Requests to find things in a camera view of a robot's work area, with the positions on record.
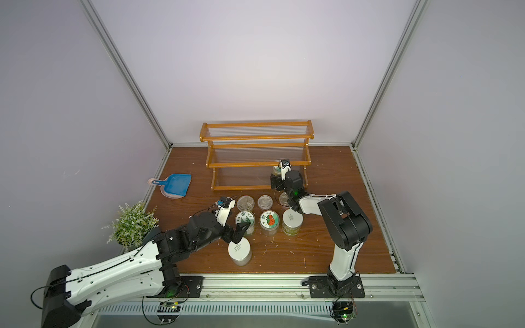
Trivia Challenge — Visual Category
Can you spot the green mimosa seed jar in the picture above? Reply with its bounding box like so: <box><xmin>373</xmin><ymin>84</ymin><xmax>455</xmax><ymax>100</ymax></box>
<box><xmin>235</xmin><ymin>211</ymin><xmax>255</xmax><ymax>236</ymax></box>

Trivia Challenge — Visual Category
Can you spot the clear grey seed cup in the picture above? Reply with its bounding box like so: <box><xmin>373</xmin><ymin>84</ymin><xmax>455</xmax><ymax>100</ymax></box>
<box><xmin>278</xmin><ymin>191</ymin><xmax>290</xmax><ymax>207</ymax></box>

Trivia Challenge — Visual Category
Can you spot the red seed cup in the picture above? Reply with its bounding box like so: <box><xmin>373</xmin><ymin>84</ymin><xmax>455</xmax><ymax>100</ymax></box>
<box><xmin>257</xmin><ymin>195</ymin><xmax>273</xmax><ymax>211</ymax></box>

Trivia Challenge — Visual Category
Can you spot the white-lid jar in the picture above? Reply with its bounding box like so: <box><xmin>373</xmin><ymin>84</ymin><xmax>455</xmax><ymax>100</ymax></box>
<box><xmin>228</xmin><ymin>237</ymin><xmax>252</xmax><ymax>267</ymax></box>

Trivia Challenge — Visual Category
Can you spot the yellow seed cup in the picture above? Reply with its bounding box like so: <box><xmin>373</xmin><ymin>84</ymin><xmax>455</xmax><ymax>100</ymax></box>
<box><xmin>237</xmin><ymin>195</ymin><xmax>255</xmax><ymax>211</ymax></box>

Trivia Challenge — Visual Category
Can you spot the strawberry lid seed jar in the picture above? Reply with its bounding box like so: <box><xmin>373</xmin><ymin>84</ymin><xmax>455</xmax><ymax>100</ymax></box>
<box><xmin>259</xmin><ymin>210</ymin><xmax>280</xmax><ymax>236</ymax></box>

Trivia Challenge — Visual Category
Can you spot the green yellow label jar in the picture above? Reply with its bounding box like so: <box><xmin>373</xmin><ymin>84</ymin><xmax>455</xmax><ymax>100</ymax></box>
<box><xmin>282</xmin><ymin>209</ymin><xmax>304</xmax><ymax>236</ymax></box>

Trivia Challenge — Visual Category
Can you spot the teal-lid jar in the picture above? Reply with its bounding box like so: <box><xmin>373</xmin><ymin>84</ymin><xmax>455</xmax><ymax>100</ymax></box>
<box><xmin>272</xmin><ymin>165</ymin><xmax>282</xmax><ymax>176</ymax></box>

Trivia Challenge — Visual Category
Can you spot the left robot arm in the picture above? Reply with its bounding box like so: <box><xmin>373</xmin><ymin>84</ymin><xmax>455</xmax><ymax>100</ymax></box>
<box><xmin>40</xmin><ymin>212</ymin><xmax>249</xmax><ymax>327</ymax></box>

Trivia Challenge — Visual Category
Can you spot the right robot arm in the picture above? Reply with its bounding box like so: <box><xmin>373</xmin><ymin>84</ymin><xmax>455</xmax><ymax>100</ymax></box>
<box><xmin>270</xmin><ymin>170</ymin><xmax>373</xmax><ymax>292</ymax></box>

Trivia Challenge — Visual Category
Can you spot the orange wooden three-tier shelf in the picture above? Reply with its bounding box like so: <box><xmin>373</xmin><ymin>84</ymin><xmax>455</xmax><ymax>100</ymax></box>
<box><xmin>200</xmin><ymin>120</ymin><xmax>314</xmax><ymax>191</ymax></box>

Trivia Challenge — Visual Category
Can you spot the blue plastic dustpan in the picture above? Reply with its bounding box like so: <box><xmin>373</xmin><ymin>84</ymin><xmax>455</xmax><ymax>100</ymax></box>
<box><xmin>156</xmin><ymin>174</ymin><xmax>192</xmax><ymax>197</ymax></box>

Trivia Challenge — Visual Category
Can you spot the small green potted plant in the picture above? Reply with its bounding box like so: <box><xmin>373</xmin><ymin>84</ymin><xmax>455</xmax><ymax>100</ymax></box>
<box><xmin>104</xmin><ymin>201</ymin><xmax>159</xmax><ymax>251</ymax></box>

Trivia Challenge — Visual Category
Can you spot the left circuit board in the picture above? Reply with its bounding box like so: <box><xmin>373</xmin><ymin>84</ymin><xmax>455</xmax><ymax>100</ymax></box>
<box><xmin>157</xmin><ymin>301</ymin><xmax>182</xmax><ymax>325</ymax></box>

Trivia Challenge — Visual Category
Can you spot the circuit board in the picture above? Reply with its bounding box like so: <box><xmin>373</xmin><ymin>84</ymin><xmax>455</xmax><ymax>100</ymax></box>
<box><xmin>330</xmin><ymin>301</ymin><xmax>357</xmax><ymax>324</ymax></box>
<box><xmin>157</xmin><ymin>301</ymin><xmax>182</xmax><ymax>325</ymax></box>

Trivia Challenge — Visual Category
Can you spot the right circuit board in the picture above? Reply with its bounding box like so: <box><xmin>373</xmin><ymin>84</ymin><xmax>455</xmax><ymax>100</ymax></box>
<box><xmin>330</xmin><ymin>301</ymin><xmax>357</xmax><ymax>324</ymax></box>

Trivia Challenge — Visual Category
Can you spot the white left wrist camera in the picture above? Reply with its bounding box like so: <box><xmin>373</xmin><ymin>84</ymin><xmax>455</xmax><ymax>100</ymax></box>
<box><xmin>215</xmin><ymin>197</ymin><xmax>236</xmax><ymax>226</ymax></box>

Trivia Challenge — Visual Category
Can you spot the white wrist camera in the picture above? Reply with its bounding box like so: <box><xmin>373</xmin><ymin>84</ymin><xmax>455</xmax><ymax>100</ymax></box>
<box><xmin>278</xmin><ymin>159</ymin><xmax>291</xmax><ymax>180</ymax></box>
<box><xmin>215</xmin><ymin>197</ymin><xmax>236</xmax><ymax>226</ymax></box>

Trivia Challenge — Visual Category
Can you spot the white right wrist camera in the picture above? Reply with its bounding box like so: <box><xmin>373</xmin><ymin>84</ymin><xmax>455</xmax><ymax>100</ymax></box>
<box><xmin>278</xmin><ymin>159</ymin><xmax>291</xmax><ymax>180</ymax></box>

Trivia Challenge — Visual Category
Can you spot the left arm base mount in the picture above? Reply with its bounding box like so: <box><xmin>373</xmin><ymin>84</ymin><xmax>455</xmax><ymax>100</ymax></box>
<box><xmin>157</xmin><ymin>276</ymin><xmax>205</xmax><ymax>299</ymax></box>

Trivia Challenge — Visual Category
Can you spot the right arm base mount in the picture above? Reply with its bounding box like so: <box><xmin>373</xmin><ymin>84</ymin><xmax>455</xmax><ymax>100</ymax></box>
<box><xmin>301</xmin><ymin>275</ymin><xmax>365</xmax><ymax>299</ymax></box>

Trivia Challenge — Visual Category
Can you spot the aluminium front rail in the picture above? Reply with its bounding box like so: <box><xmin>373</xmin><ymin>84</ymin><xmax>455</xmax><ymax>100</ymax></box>
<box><xmin>76</xmin><ymin>274</ymin><xmax>436</xmax><ymax>327</ymax></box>

